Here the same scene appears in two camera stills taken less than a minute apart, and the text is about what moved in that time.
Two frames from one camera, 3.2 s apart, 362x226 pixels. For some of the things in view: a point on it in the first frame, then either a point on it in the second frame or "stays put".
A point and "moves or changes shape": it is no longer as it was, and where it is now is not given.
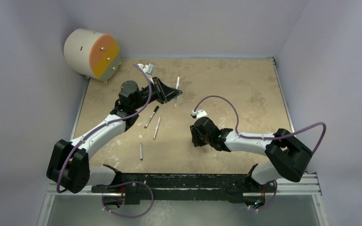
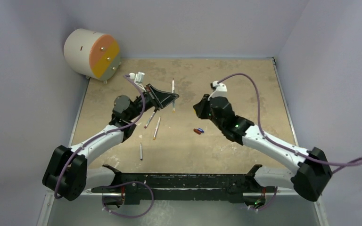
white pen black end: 141,151 stays put
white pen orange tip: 177,86 moves or changes shape
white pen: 155,133 stays put
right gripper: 195,135 -> 208,107
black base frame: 132,187 stays put
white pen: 151,117 stays put
